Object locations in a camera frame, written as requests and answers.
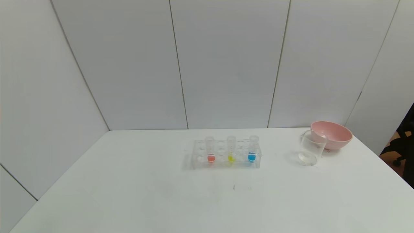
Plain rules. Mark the test tube with red pigment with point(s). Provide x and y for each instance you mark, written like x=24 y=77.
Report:
x=210 y=158

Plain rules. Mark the clear acrylic test tube rack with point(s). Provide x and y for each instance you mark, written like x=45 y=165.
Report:
x=223 y=152

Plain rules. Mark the test tube with yellow pigment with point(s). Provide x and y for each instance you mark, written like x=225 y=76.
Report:
x=231 y=158

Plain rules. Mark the test tube with blue pigment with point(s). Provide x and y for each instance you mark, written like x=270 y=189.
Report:
x=252 y=157

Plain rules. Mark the clear glass beaker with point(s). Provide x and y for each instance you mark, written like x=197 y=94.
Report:
x=310 y=152

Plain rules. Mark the pink bowl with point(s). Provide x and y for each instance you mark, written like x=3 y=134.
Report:
x=336 y=136

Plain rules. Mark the black office chair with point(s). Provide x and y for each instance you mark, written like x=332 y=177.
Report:
x=409 y=152

